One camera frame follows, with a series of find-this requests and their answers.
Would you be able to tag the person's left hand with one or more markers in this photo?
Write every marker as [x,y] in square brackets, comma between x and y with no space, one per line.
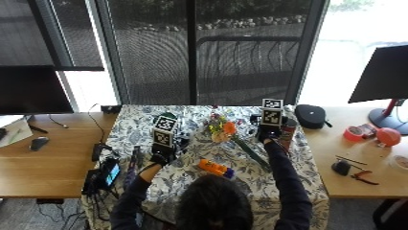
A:
[161,157]

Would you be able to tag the person's right hand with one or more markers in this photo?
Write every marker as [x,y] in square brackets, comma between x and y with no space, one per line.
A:
[267,131]

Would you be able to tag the red cylindrical can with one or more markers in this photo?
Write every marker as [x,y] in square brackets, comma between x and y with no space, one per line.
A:
[289,134]

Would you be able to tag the right glove marker cube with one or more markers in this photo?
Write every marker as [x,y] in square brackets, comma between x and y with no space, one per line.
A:
[271,112]

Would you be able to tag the glove marker cube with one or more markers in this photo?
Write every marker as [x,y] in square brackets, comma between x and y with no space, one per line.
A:
[271,112]
[164,131]

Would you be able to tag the left glove marker cube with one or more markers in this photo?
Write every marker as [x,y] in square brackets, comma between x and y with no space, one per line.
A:
[164,131]

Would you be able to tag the artificial flower bouquet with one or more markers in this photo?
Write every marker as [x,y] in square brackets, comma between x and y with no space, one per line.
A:
[231,135]

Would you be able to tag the blue floral tablecloth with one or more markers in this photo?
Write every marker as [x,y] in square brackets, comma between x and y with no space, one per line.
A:
[203,166]

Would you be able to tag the black zippered pouch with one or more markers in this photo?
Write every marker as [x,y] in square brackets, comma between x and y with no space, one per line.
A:
[311,115]

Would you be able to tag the smartphone with lit screen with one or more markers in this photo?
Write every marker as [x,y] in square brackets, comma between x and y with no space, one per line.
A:
[110,172]

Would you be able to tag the orange toy with purple tip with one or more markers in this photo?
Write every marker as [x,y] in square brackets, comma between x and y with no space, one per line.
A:
[215,168]

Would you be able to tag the black power adapter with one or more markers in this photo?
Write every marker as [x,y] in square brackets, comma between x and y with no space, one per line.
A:
[97,152]

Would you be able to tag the the person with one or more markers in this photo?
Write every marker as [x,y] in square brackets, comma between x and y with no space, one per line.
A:
[213,204]

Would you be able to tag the small black box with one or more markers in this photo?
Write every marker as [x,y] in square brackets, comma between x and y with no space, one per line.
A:
[110,109]

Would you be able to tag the red tape roll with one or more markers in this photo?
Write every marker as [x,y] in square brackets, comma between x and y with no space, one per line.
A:
[354,133]

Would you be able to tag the small black device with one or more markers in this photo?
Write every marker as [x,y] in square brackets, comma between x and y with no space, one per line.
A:
[340,167]

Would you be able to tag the thin wooden stick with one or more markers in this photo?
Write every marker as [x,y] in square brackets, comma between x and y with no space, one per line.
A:
[351,160]

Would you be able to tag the red small packet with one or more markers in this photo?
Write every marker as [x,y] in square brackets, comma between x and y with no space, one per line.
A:
[368,129]

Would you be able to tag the red round ball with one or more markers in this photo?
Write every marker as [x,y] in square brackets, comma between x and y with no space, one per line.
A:
[388,136]

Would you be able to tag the black computer mouse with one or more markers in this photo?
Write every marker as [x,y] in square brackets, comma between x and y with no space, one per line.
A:
[39,143]

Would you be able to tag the black monitor with red stand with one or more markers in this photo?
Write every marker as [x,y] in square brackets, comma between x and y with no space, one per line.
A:
[383,83]

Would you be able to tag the clear round container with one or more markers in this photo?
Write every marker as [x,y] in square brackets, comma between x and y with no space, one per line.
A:
[400,163]

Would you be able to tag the white paper sheet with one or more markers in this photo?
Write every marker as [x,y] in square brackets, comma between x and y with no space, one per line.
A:
[15,132]

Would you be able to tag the large black monitor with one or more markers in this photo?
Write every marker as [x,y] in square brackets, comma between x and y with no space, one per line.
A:
[32,91]

